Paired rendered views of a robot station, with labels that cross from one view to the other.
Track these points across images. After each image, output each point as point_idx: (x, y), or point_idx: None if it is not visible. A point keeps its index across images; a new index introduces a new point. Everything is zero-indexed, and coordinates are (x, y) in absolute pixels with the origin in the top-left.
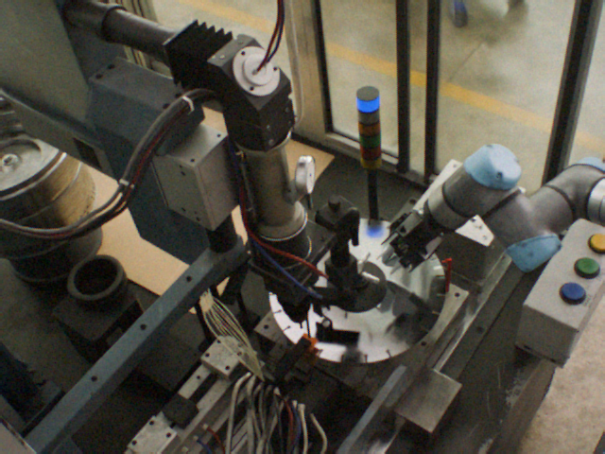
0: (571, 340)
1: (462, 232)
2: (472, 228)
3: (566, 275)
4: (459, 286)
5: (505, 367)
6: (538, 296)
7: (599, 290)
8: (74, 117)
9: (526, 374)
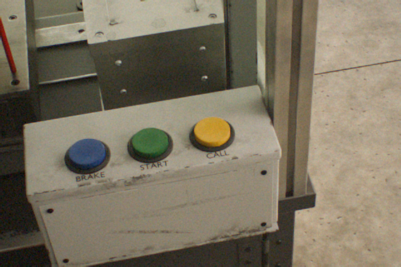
0: (36, 216)
1: (88, 14)
2: (103, 17)
3: (114, 135)
4: (88, 106)
5: (4, 217)
6: (49, 129)
7: (149, 193)
8: None
9: (11, 242)
